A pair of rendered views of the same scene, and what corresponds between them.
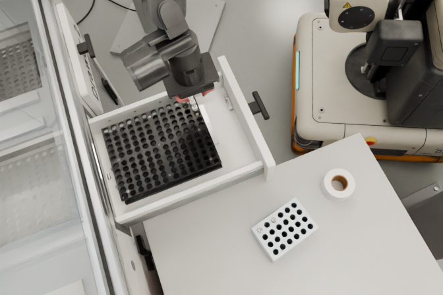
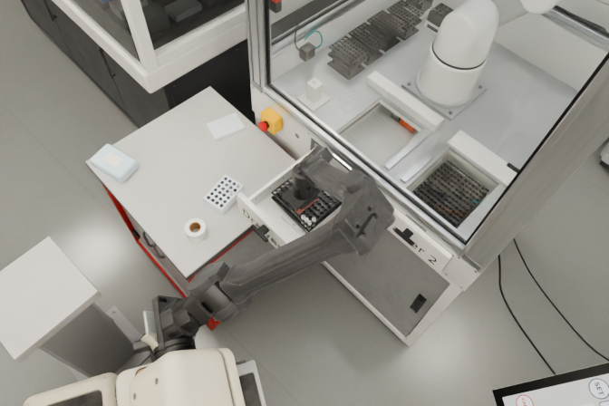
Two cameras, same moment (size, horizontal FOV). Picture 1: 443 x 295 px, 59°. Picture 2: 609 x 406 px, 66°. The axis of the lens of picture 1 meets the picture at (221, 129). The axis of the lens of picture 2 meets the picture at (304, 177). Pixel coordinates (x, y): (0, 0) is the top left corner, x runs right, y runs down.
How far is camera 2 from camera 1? 1.17 m
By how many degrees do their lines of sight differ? 55
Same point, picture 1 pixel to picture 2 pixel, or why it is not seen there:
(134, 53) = (322, 151)
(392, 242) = (156, 212)
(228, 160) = (270, 208)
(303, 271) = (207, 181)
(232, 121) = not seen: hidden behind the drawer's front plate
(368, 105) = not seen: outside the picture
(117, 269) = (294, 111)
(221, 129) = (284, 227)
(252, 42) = not seen: outside the picture
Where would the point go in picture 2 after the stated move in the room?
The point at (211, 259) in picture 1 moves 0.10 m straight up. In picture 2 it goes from (262, 169) to (261, 154)
